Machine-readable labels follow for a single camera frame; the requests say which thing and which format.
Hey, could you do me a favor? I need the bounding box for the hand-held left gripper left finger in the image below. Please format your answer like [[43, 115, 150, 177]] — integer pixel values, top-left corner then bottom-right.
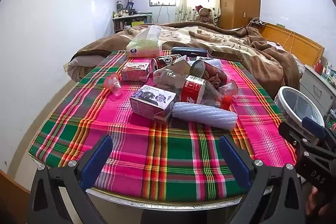
[[28, 135, 113, 224]]

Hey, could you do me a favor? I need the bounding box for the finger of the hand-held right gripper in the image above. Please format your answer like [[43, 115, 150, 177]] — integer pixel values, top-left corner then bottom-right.
[[278, 122, 306, 147], [302, 117, 328, 140]]

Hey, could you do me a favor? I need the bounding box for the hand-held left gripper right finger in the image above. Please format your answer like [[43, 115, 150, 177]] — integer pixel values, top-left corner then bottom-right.
[[219, 135, 306, 224]]

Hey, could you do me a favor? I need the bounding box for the white trash bin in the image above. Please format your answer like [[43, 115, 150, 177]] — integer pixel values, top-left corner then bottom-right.
[[274, 86, 327, 135]]

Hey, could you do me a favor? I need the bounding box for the ribbed white plastic bottle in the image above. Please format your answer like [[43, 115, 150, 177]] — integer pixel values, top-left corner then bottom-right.
[[172, 102, 238, 130]]

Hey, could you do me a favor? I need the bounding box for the pink plastic cup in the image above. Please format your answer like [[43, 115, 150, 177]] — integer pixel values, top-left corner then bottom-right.
[[103, 73, 124, 96]]

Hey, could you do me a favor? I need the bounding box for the purple milk carton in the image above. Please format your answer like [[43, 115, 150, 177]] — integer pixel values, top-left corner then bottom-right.
[[129, 85, 177, 124]]

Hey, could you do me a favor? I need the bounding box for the red label plastic bottle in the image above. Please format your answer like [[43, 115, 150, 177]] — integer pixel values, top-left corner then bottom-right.
[[153, 68, 238, 111]]

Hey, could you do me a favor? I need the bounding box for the red cartoon face can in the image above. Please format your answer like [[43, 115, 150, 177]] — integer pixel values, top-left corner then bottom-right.
[[151, 54, 187, 71], [190, 60, 227, 88]]

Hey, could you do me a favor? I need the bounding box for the pink milk carton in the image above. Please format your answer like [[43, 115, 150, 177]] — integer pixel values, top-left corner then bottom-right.
[[121, 62, 151, 82]]

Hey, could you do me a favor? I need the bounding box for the person's right hand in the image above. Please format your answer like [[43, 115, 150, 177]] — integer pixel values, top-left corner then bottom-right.
[[306, 185, 336, 218]]

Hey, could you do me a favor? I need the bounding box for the grey drawer cabinet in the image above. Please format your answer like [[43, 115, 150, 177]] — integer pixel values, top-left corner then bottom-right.
[[299, 64, 336, 109]]

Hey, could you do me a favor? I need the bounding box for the pile of small boxes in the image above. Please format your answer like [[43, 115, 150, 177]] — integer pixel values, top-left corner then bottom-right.
[[322, 61, 336, 83]]

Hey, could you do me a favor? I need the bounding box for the plaid table cloth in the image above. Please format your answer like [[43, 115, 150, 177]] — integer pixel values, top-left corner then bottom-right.
[[28, 49, 297, 202]]

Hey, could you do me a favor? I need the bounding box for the wooden bed headboard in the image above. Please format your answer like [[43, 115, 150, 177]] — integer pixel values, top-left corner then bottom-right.
[[260, 22, 324, 67]]

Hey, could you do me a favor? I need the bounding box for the white bed sheet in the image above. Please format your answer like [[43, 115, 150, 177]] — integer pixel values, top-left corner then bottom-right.
[[265, 40, 284, 52]]

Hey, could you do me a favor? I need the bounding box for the wooden board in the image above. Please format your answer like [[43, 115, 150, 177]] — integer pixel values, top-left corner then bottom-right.
[[0, 170, 30, 224]]

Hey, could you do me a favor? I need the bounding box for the black phone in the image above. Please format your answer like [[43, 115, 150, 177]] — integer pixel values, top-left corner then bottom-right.
[[207, 50, 243, 62]]

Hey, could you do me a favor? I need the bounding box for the brown blanket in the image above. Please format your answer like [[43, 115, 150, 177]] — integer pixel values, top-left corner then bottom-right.
[[67, 21, 300, 98]]

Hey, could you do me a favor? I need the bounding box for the dark blue glasses case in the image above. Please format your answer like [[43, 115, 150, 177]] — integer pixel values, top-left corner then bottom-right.
[[172, 47, 208, 57]]

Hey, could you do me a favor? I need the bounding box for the tissue pack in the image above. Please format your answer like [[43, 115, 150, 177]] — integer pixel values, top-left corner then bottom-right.
[[126, 25, 163, 58]]

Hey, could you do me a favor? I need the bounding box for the cluttered shelf desk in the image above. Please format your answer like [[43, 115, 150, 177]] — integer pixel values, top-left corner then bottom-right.
[[112, 13, 153, 34]]

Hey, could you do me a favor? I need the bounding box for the brown teddy bear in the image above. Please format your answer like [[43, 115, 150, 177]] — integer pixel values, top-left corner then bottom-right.
[[194, 5, 215, 25]]

